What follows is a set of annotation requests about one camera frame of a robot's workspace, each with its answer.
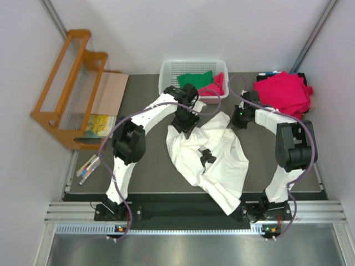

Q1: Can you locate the white t-shirt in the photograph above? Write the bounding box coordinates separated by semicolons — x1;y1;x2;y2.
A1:
166;111;249;215

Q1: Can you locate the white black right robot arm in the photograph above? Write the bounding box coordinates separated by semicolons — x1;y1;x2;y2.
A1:
227;91;317;219

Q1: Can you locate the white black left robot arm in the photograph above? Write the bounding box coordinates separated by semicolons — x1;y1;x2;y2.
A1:
106;84;203;220

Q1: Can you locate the black folded shirt under stack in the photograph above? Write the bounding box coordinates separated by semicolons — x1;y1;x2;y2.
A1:
256;71;308;86

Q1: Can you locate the stack of folded pink shirts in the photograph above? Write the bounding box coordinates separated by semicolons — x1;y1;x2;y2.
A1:
253;71;314;120

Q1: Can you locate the pink t-shirt in basket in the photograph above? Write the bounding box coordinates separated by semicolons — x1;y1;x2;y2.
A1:
199;71;225;96

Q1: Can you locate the green t-shirt in basket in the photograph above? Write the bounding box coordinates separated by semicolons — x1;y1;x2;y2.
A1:
177;71;214;90

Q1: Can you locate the white plastic laundry basket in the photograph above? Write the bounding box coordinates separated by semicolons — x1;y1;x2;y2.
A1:
158;59;229;104

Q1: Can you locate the brown cardboard sheet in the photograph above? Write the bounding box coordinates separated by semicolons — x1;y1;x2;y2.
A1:
91;71;129;116

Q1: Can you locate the yellow picture book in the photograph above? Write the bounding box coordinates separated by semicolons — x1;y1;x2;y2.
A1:
84;114;116;138

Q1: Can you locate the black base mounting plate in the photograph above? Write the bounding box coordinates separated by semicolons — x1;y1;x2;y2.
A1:
92;193;292;230

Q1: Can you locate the bundle of marker pens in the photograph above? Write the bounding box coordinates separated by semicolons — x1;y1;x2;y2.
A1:
76;155;100;186

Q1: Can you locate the orange wooden rack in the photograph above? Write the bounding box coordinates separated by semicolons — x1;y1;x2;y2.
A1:
31;29;108;150

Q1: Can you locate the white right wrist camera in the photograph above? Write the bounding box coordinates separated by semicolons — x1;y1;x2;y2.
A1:
239;90;250;109

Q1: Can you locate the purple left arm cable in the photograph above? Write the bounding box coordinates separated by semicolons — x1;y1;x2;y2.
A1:
98;95;223;241

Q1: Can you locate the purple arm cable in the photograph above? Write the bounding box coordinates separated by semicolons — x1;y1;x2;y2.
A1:
98;95;223;241
227;74;319;241

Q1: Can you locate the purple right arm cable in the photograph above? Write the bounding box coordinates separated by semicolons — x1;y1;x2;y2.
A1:
227;74;319;241

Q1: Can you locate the aluminium frame rail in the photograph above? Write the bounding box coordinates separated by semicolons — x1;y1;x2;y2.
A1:
44;201;347;236

